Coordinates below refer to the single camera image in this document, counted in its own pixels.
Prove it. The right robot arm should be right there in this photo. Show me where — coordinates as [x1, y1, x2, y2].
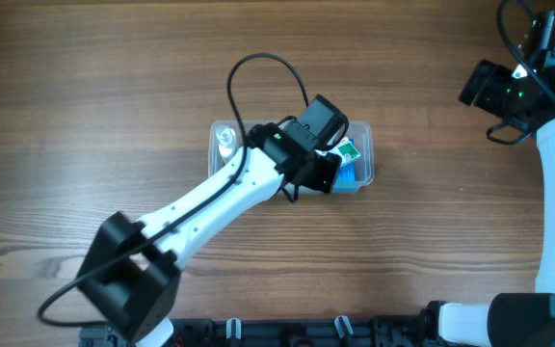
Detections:
[422, 2, 555, 346]

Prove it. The clear plastic container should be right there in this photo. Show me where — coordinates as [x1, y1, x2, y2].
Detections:
[208, 120, 375, 191]

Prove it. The white green medicine box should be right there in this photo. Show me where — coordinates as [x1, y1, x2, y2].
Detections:
[317, 137, 360, 167]

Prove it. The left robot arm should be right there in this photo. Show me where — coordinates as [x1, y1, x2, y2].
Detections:
[77, 120, 346, 346]

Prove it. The white spray bottle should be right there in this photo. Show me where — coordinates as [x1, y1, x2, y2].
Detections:
[215, 125, 238, 164]

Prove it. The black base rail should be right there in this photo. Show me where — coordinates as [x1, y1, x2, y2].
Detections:
[78, 312, 452, 347]

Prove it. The blue lozenge box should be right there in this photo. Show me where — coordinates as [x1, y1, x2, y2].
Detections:
[332, 162, 358, 194]

